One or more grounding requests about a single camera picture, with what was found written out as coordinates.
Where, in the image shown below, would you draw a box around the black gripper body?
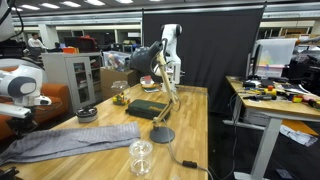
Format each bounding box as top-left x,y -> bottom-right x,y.
5,114 -> 38,133

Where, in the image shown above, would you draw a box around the grey striped towel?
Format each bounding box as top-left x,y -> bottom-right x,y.
0,121 -> 142,165

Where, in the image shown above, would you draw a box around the person in white shirt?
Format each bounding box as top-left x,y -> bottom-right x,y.
27,32 -> 48,52

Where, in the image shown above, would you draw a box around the braided lamp power cable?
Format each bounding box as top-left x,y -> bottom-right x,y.
162,119 -> 215,180

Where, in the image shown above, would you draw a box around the white pot with black lid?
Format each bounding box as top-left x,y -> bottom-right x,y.
75,105 -> 99,124

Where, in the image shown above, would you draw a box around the orange sofa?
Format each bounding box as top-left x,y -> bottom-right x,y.
0,82 -> 73,141

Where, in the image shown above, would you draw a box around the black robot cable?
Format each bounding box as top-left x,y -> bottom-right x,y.
0,0 -> 25,41

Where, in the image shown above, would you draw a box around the white papers under desk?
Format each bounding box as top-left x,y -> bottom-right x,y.
279,124 -> 320,148

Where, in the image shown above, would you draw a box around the large cardboard box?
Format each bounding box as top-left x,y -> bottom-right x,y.
99,66 -> 142,101

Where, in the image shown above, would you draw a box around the wooden desk with grey legs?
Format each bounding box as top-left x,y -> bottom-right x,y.
222,75 -> 320,180

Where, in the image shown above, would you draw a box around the plastic container with items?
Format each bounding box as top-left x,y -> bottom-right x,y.
111,79 -> 131,96

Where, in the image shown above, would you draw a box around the white cabinet with glass door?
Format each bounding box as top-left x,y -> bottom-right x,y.
41,51 -> 103,113

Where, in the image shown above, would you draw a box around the stack of plates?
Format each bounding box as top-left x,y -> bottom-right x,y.
140,81 -> 161,94

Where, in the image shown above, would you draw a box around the clear plastic jar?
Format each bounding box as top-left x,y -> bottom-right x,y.
128,139 -> 154,177

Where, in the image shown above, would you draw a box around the black backdrop curtain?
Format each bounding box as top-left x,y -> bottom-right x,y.
141,3 -> 268,115

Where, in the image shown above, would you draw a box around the clear storage bin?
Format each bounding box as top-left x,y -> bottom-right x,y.
102,50 -> 133,73

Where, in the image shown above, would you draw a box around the green zip case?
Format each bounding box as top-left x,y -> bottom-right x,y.
125,98 -> 172,121

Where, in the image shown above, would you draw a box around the ceiling light panel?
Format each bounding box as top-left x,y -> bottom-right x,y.
19,3 -> 41,11
83,0 -> 106,6
60,0 -> 83,8
39,2 -> 61,10

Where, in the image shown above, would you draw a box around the white lidded storage bin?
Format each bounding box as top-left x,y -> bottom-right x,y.
255,37 -> 298,80

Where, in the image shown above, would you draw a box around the black computer monitor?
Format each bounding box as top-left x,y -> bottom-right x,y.
245,43 -> 265,81

